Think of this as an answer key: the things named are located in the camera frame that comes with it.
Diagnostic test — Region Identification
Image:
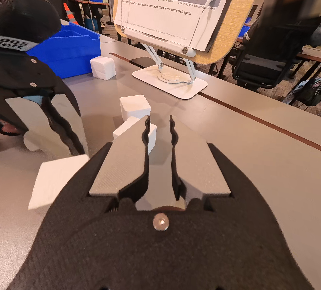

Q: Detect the dark green bag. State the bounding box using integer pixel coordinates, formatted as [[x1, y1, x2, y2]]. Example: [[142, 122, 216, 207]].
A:
[[282, 77, 321, 106]]

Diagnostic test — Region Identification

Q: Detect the large blue plastic bin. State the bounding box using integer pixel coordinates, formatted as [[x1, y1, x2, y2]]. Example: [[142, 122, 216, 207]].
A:
[[26, 22, 101, 79]]

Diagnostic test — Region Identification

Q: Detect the person's left hand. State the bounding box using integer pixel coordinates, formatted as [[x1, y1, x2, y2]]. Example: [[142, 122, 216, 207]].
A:
[[0, 120, 18, 133]]

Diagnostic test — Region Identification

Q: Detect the white hard foam cube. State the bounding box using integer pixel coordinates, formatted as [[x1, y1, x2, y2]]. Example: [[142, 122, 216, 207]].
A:
[[120, 95, 151, 122], [28, 154, 90, 210], [113, 116, 157, 155], [90, 56, 116, 81]]

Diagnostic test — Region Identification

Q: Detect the printed instruction sheet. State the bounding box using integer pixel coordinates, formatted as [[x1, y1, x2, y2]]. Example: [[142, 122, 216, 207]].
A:
[[114, 0, 240, 52]]

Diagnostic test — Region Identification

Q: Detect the orange traffic cone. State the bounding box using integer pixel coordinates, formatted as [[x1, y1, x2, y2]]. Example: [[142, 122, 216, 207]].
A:
[[63, 2, 79, 25]]

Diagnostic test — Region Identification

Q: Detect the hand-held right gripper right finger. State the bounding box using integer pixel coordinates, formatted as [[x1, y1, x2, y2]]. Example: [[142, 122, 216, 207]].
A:
[[169, 115, 231, 209]]

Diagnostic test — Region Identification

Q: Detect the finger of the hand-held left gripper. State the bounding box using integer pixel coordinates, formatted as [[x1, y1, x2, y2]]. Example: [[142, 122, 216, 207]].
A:
[[41, 94, 90, 156], [5, 97, 74, 157]]

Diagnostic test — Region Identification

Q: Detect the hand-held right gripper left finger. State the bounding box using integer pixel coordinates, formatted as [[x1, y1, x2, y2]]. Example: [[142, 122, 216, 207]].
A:
[[89, 115, 151, 205]]

